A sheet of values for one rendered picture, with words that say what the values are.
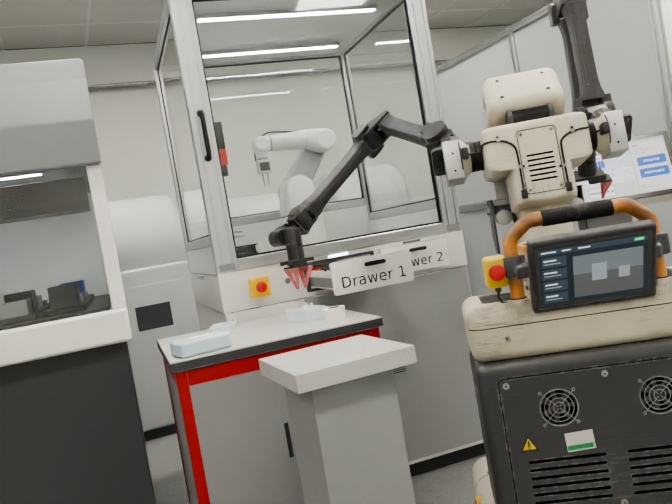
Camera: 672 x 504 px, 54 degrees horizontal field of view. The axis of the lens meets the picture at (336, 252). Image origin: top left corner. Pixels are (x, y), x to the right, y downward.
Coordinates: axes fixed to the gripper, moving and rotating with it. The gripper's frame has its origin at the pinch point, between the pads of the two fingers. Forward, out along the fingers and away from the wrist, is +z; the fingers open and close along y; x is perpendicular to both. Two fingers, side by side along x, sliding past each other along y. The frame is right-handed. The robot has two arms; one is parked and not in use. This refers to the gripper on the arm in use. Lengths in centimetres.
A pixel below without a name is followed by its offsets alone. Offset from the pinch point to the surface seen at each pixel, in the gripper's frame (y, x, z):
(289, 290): -9.8, -24.3, 2.9
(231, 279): 10.0, -30.5, -5.2
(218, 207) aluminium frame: 10.0, -30.6, -31.9
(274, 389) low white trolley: 30.4, 24.8, 24.5
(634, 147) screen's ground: -130, 51, -28
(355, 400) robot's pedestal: 38, 73, 20
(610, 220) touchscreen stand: -118, 43, -2
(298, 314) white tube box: 7.6, 7.3, 8.1
